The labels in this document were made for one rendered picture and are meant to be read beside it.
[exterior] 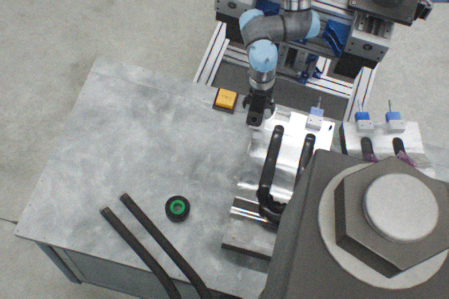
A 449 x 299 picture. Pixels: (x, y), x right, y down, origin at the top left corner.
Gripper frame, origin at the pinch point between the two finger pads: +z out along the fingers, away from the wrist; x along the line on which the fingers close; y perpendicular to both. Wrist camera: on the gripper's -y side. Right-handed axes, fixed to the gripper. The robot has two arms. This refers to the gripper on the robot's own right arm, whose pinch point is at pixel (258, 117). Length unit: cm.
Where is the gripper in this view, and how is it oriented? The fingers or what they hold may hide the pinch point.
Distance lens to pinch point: 173.6
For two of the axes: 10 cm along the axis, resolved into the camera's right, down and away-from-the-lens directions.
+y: 2.6, -8.9, 3.7
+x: -9.7, -2.3, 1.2
